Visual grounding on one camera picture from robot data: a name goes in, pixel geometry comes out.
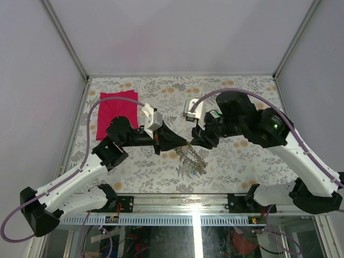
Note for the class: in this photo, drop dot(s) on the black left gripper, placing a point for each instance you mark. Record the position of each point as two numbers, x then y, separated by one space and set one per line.
165 139

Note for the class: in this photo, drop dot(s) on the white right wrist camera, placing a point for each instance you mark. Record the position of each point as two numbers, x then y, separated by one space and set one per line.
195 114

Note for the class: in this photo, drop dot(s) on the green tagged key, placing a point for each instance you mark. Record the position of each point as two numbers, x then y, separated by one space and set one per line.
215 114

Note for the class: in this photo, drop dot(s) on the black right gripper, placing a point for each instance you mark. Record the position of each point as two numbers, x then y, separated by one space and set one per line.
203 138

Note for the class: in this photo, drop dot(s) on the floral table mat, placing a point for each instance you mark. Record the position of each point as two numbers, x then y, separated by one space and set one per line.
233 166

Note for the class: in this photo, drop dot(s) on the white slotted cable duct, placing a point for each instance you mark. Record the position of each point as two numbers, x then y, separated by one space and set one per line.
150 220

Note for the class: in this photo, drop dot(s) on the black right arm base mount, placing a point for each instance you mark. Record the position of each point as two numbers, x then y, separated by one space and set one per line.
236 203

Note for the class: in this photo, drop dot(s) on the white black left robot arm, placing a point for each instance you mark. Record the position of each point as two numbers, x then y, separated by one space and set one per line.
108 154

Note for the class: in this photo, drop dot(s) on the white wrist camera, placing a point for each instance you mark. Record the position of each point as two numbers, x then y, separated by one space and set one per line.
153 120
195 114

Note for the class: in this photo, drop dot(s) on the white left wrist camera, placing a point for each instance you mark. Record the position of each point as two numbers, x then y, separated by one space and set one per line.
153 120

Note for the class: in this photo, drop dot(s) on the aluminium front rail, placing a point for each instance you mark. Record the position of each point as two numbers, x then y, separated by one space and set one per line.
182 203

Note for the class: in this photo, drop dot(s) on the red folded cloth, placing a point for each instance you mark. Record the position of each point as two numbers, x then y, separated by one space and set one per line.
111 109

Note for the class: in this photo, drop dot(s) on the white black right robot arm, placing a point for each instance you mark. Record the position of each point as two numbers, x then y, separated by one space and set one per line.
232 112

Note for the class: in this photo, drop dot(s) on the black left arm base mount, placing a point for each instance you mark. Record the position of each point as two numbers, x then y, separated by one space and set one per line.
122 204

